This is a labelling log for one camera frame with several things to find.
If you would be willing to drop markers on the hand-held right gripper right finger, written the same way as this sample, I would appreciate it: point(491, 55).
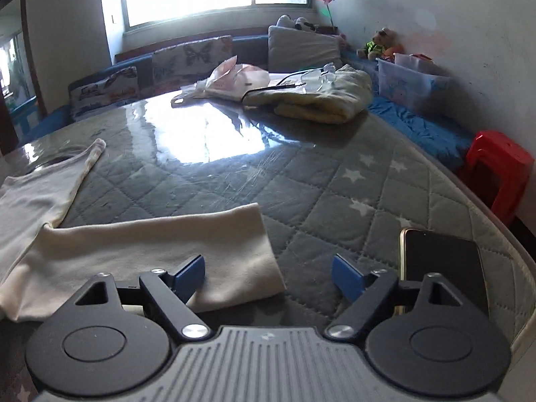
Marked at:
point(346, 278)

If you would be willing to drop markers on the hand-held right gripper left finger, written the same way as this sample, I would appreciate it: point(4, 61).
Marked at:
point(190, 274)

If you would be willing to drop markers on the cream cloth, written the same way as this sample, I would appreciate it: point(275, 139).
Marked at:
point(146, 247)

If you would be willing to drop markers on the grey quilted star table cover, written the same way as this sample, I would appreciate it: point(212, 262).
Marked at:
point(335, 184)

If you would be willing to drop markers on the black smartphone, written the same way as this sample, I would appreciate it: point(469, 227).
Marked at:
point(444, 264)

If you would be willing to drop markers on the white ribbed tank top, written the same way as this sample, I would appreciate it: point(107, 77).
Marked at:
point(37, 197)

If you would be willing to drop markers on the pale yellow blanket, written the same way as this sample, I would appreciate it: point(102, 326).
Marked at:
point(326, 100)

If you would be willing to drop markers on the red plastic stool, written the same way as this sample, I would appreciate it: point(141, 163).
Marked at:
point(498, 163)

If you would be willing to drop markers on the pink plastic bag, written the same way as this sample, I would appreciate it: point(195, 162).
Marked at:
point(238, 81)

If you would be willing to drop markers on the butterfly print cushion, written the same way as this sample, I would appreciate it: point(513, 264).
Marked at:
point(188, 58)
point(104, 90)

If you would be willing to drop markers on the clear plastic bag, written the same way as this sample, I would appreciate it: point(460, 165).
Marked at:
point(320, 76)

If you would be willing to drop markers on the clear plastic storage box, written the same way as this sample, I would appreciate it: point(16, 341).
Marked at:
point(410, 83)

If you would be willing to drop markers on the blue cabinet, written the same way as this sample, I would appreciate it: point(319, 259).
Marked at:
point(25, 111)

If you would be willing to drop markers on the grey pillow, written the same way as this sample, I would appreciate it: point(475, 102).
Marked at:
point(301, 50)

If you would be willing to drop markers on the brown teddy bear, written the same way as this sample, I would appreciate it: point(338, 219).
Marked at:
point(379, 46)

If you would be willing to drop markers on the panda plush toy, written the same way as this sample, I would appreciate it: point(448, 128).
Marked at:
point(305, 25)

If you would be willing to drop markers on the white plush toy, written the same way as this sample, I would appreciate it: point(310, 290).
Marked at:
point(284, 21)

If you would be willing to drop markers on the dark wooden door frame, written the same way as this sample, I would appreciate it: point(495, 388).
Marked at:
point(31, 50)

